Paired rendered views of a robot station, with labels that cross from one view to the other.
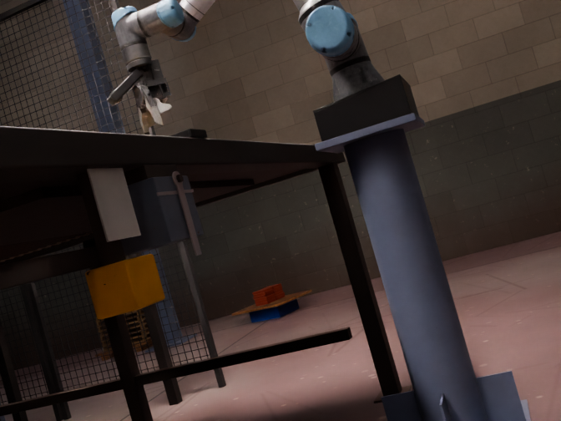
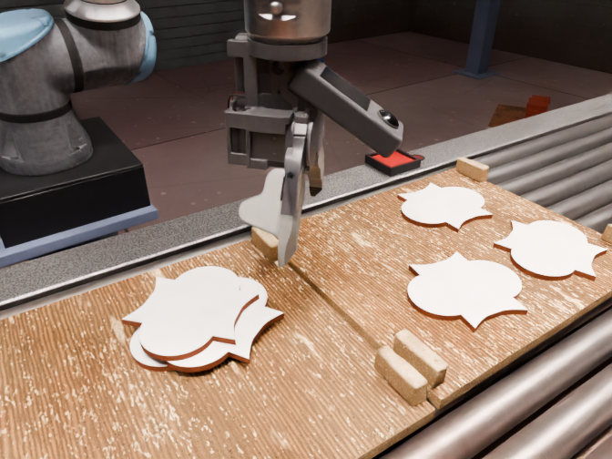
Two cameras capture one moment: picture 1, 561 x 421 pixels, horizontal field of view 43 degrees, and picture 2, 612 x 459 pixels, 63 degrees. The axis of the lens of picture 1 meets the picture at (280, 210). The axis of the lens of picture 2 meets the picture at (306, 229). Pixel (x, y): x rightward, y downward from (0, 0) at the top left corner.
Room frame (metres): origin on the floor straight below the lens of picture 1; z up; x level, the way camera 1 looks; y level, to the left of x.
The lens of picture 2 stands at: (2.32, 0.56, 1.32)
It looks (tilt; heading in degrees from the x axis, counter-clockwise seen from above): 32 degrees down; 218
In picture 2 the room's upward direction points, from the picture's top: straight up
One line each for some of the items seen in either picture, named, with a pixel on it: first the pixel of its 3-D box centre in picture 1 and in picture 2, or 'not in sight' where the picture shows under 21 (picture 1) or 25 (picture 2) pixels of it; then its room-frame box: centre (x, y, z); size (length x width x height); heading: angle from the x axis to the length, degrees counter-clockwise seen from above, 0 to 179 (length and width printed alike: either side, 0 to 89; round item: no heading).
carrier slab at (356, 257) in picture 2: not in sight; (450, 250); (1.74, 0.37, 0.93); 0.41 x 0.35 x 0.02; 161
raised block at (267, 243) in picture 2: not in sight; (266, 242); (1.91, 0.18, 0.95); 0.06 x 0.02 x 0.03; 70
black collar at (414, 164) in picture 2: (184, 138); (392, 160); (1.52, 0.16, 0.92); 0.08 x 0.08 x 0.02; 70
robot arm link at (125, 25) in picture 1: (129, 28); not in sight; (1.96, 0.26, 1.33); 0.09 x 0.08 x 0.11; 75
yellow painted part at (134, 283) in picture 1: (113, 239); not in sight; (1.16, 0.27, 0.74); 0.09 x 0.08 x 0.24; 160
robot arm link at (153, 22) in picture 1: (163, 18); not in sight; (1.95, 0.17, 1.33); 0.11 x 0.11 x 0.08; 75
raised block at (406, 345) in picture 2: not in sight; (419, 357); (1.97, 0.44, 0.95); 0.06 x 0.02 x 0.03; 71
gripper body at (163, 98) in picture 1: (148, 83); (280, 102); (1.96, 0.26, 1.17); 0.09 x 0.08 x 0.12; 115
